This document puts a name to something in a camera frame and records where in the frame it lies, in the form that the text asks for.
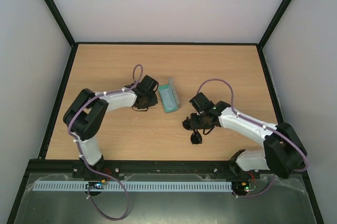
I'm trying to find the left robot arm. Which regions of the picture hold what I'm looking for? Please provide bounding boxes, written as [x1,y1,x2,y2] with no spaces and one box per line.
[63,75,158,179]

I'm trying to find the black round sunglasses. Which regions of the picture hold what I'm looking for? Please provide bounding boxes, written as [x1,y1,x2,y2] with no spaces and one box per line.
[182,117,202,145]

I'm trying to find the grey glasses case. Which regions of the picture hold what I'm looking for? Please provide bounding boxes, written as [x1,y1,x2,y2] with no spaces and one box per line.
[158,77,181,113]

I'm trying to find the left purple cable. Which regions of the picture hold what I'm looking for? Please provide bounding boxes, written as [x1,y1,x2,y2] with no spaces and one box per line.
[67,64,144,220]

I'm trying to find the black aluminium frame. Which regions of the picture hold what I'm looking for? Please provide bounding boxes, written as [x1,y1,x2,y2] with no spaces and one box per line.
[5,0,326,224]

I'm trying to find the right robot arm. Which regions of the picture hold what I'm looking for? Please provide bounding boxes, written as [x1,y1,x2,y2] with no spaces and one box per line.
[182,92,308,179]

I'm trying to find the black front mounting rail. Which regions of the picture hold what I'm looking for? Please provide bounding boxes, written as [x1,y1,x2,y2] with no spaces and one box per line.
[26,158,308,180]

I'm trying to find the light blue slotted cable duct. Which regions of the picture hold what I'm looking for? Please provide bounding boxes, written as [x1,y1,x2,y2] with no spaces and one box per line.
[32,181,232,192]

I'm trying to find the light blue cleaning cloth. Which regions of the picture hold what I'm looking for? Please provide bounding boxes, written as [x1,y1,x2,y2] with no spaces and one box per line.
[161,88,176,110]

